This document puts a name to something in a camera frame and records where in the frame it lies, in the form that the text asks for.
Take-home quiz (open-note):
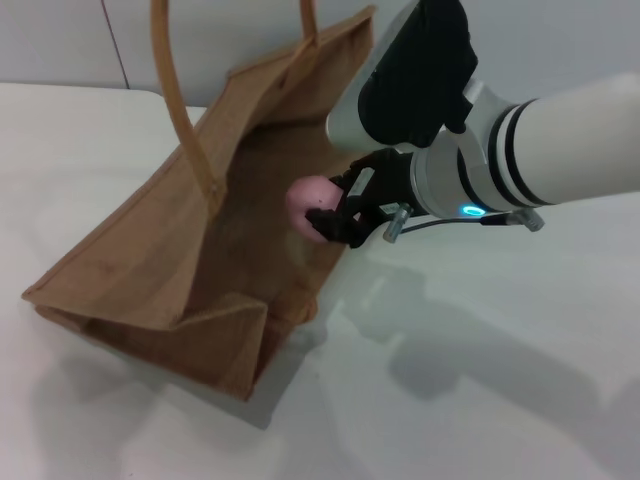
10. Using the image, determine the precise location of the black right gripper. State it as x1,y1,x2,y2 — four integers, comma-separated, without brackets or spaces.
305,148,426,250

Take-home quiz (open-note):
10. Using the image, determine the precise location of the pink toy peach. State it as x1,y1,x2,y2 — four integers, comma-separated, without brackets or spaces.
284,175,346,245

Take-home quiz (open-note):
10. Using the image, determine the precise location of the brown woven jute handbag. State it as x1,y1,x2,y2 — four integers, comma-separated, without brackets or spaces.
20,0,376,404

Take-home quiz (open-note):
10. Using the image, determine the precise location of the right arm cable with connector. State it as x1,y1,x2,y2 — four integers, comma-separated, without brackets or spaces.
382,202,545,245

